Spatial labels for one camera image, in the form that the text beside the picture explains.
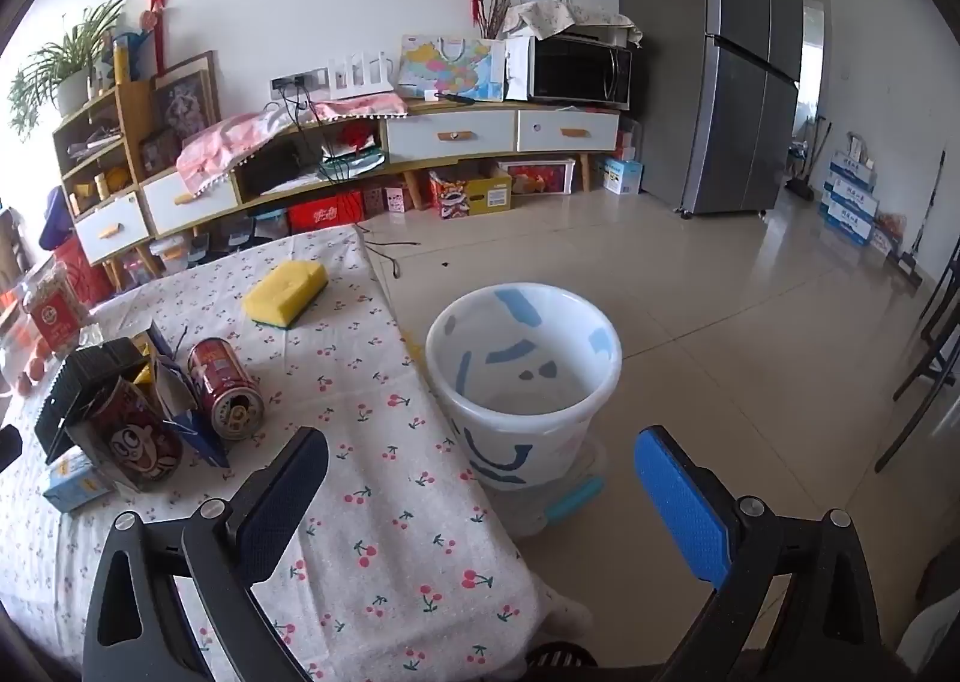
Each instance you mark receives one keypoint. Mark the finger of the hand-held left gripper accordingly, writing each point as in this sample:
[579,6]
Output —
[120,359]
[64,404]

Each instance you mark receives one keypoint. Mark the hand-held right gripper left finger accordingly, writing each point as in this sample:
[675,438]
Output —
[281,502]

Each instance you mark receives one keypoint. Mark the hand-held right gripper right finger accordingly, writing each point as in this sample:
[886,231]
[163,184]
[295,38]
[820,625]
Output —
[682,502]

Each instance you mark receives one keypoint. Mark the light blue small box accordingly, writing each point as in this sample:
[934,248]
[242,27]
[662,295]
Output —
[71,488]

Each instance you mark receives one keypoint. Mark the red cartoon face can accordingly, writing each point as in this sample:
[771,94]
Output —
[139,449]

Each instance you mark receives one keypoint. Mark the red can yellow print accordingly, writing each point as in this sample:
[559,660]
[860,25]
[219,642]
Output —
[217,374]

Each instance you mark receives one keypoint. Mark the torn blue paper box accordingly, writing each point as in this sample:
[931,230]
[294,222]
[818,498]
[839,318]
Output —
[199,434]

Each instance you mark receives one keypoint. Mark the white plastic bin blue marks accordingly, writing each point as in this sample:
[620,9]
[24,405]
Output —
[517,442]

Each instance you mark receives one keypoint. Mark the yellow sponge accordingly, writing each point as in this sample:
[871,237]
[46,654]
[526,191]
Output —
[289,288]

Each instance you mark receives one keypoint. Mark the tangerine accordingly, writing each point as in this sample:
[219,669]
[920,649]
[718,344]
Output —
[34,373]

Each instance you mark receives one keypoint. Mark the clear jar red label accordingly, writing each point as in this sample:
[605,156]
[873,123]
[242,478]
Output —
[52,322]

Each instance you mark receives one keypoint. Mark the red gift bag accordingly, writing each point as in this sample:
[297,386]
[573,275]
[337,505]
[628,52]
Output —
[82,273]

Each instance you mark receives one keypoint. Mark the cherry print tablecloth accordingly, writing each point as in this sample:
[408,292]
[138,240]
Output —
[390,472]

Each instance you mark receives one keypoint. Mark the clear storage box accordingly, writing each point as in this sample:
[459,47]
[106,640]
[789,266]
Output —
[176,253]

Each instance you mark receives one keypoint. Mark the white drawer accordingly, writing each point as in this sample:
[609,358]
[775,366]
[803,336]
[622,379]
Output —
[570,130]
[191,202]
[450,136]
[112,228]

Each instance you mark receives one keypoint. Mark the purple bag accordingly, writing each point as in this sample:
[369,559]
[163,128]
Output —
[56,220]

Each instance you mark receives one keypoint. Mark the pink cloth with fringe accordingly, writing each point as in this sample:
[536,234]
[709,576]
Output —
[225,142]

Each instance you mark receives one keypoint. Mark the red gift box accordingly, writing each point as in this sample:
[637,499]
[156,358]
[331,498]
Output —
[326,211]

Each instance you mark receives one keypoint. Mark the framed picture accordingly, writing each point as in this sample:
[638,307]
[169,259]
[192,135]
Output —
[184,100]

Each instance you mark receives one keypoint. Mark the dark chair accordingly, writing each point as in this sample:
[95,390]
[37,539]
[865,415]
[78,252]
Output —
[926,367]

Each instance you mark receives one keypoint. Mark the potted green plant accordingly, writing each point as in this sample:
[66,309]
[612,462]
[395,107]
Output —
[71,63]

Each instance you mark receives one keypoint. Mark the green white bag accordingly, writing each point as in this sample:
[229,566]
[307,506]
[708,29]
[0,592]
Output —
[352,164]

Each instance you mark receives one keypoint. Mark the pink small box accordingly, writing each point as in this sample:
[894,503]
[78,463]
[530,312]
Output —
[395,199]

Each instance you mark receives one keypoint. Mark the blue white carton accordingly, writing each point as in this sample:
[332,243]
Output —
[847,224]
[849,196]
[851,172]

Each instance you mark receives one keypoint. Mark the power strip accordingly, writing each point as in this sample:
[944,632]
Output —
[300,83]

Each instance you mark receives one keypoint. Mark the blue white box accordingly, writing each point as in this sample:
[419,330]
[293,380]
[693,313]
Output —
[622,175]

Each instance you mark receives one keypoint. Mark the flat mop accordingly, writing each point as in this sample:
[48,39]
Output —
[911,258]

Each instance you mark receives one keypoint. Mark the broom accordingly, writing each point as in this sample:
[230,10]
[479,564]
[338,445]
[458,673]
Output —
[806,172]

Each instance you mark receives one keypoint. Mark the printed cardboard box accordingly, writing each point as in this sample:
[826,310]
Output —
[469,194]

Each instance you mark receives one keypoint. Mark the white slotted rack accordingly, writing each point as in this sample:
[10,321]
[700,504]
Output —
[360,78]

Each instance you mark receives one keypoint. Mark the grey refrigerator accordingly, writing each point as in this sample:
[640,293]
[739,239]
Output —
[742,127]

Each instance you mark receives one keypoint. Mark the wooden cabinet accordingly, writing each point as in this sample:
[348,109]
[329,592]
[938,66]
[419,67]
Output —
[480,108]

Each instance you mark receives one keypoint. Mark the map print gift bag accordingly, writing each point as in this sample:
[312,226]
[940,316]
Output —
[450,68]

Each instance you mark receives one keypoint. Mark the black microwave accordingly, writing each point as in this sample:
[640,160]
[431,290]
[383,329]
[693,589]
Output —
[577,70]

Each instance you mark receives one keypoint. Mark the white gift bag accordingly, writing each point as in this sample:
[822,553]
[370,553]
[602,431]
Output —
[519,70]

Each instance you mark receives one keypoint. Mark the floral cloth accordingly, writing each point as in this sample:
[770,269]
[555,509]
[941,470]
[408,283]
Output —
[555,14]

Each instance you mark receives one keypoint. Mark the dried twigs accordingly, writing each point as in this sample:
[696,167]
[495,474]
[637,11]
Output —
[499,14]

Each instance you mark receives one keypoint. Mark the red box white frame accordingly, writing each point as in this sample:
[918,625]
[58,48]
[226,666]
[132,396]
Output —
[544,175]

